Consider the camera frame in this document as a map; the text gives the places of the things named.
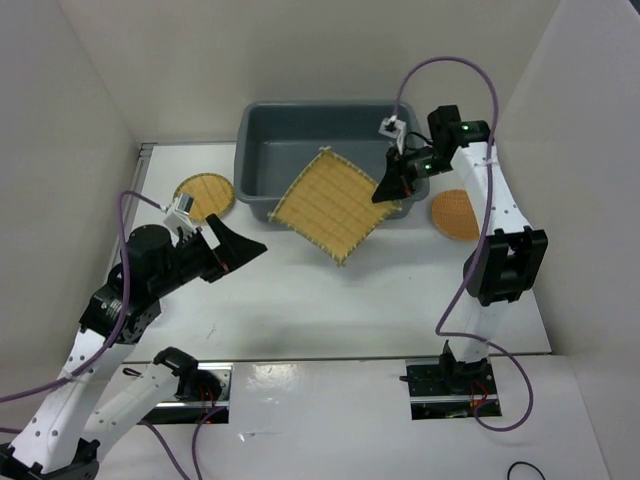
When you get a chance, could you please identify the square bamboo mat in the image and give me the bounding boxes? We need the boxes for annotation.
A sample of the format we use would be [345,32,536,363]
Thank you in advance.
[268,147,401,266]

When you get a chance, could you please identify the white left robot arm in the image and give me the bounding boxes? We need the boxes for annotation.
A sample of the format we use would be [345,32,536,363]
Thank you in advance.
[1,215,267,479]

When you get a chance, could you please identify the round bamboo coaster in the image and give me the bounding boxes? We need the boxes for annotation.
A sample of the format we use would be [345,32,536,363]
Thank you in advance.
[173,173,235,223]

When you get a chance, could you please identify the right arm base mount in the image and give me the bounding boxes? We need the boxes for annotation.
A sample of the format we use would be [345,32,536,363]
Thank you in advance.
[399,341,502,420]

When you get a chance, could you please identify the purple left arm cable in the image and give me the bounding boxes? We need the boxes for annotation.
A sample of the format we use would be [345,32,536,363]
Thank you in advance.
[0,190,206,480]

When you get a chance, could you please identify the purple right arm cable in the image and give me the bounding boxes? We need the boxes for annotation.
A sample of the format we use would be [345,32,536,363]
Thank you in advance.
[392,57,535,432]

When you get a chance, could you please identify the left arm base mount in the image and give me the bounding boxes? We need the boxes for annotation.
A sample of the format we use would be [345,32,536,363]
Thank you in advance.
[143,362,233,425]

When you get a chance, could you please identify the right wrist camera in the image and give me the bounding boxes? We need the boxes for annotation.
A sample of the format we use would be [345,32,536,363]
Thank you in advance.
[378,115,406,155]

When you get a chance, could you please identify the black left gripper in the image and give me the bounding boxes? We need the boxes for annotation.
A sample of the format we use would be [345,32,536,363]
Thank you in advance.
[151,213,267,297]

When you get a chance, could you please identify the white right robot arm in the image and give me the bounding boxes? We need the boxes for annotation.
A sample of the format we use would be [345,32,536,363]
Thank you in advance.
[372,105,548,393]

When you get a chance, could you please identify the grey plastic bin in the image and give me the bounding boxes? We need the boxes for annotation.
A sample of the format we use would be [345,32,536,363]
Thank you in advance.
[233,101,431,224]

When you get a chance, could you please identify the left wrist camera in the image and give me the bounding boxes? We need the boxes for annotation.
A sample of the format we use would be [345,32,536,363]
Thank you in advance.
[163,193,201,241]

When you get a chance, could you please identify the round orange woven coaster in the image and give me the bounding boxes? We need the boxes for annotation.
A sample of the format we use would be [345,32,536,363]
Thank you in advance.
[431,189,480,242]

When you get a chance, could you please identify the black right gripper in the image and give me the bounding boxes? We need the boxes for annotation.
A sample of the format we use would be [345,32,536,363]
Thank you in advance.
[372,143,454,202]

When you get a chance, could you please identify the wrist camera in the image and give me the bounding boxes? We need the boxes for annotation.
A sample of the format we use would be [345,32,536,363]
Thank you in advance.
[378,115,406,155]
[163,193,201,241]

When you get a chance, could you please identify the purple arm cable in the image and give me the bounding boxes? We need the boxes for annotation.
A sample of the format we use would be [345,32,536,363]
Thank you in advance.
[392,57,535,432]
[0,190,206,480]

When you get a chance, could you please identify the black cable loop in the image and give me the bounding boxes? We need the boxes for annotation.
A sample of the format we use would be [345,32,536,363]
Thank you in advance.
[507,461,546,480]

